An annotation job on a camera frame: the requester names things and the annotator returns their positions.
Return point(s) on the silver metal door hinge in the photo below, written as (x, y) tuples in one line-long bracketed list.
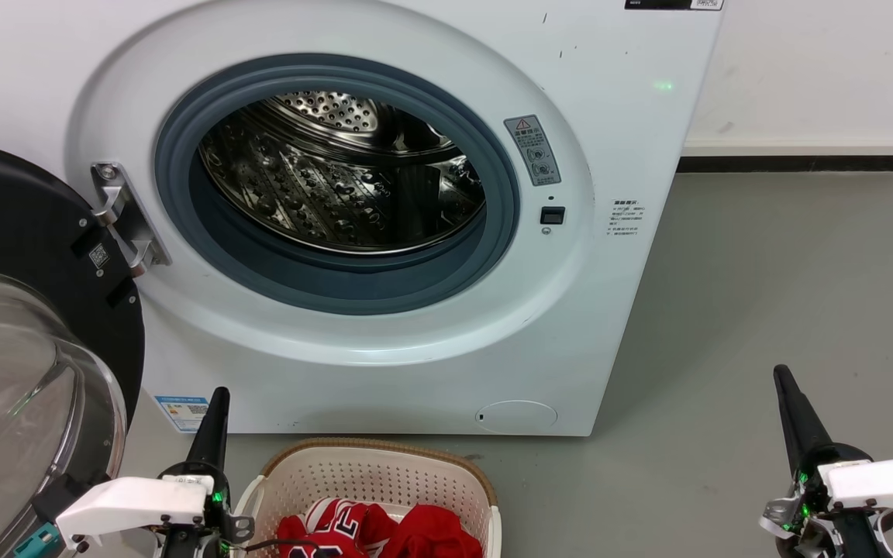
[(125, 217)]

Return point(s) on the black wall baseboard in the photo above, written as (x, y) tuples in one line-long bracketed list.
[(795, 163)]

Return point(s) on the black label sticker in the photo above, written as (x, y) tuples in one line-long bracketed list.
[(671, 4)]

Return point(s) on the grey warning sticker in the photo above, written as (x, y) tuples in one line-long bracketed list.
[(533, 151)]

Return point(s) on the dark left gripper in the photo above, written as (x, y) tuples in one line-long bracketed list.
[(191, 542)]

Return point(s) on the red jersey with white print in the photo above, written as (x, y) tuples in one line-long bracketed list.
[(330, 523)]

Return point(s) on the perforated steel washer drum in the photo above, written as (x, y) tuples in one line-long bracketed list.
[(322, 194)]

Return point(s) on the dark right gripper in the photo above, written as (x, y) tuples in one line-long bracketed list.
[(849, 535)]

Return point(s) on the plain red garment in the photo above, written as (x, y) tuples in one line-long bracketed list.
[(431, 535)]

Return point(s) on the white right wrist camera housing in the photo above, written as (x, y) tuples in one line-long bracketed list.
[(888, 480)]

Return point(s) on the white front-load washing machine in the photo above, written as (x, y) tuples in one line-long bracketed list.
[(609, 325)]

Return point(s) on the blue energy label sticker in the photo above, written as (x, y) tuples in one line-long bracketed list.
[(181, 412)]

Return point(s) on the grey rubber door gasket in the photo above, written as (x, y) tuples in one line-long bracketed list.
[(338, 283)]

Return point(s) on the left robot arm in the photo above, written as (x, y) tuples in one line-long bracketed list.
[(39, 542)]

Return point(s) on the black washer door with glass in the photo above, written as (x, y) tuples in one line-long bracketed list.
[(12, 232)]

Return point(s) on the beige basket with brown rim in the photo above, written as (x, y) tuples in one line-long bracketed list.
[(369, 473)]

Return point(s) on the round white filter cover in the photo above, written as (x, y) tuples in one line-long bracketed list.
[(516, 417)]

